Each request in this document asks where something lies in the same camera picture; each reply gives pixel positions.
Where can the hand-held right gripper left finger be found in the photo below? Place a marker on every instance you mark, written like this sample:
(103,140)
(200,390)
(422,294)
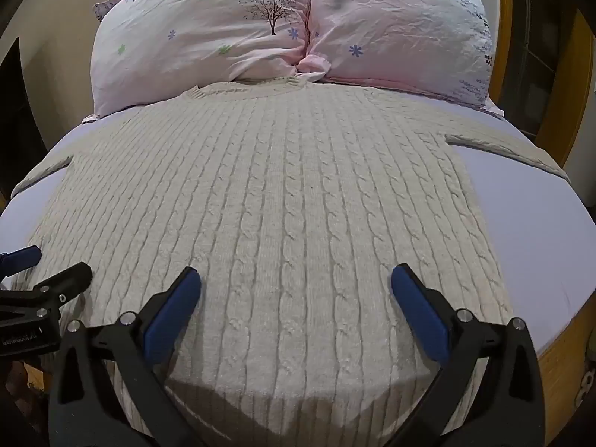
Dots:
(173,307)

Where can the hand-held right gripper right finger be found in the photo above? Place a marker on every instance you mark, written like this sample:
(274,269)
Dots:
(419,309)

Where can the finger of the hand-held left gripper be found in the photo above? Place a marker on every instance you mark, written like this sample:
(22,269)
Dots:
(21,258)
(70,281)

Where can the bed with lavender sheet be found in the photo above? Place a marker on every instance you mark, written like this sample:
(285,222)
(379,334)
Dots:
(521,223)

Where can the pink pillow with tree print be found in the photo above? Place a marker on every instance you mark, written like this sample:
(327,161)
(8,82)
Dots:
(195,32)

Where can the pink pillow with flower print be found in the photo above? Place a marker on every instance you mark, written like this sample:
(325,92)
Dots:
(400,32)

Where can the wooden framed glass door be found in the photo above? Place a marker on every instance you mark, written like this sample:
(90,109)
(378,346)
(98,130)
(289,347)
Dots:
(540,46)

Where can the wooden bed frame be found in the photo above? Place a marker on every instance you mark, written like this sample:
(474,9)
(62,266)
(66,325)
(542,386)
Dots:
(558,372)

